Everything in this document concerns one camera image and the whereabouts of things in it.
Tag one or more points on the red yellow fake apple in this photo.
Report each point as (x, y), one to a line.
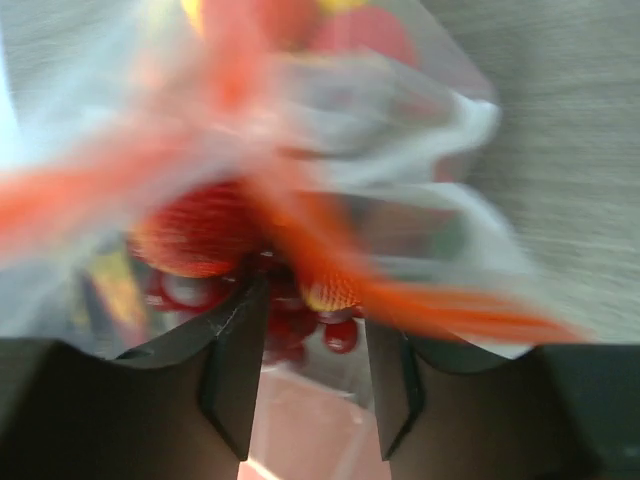
(328, 27)

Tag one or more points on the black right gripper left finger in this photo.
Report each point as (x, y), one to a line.
(180, 406)

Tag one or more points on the red fake strawberry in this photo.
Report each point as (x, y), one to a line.
(204, 233)

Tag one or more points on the clear zip bag orange seal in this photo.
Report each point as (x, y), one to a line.
(347, 161)

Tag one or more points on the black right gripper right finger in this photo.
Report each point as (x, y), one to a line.
(449, 410)

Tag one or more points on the pink divided organizer tray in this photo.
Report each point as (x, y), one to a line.
(303, 430)

